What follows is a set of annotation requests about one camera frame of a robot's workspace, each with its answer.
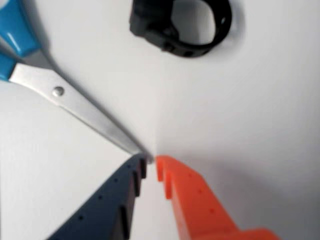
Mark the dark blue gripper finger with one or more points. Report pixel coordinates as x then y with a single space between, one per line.
105 207

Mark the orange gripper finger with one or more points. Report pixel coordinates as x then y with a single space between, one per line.
200 210

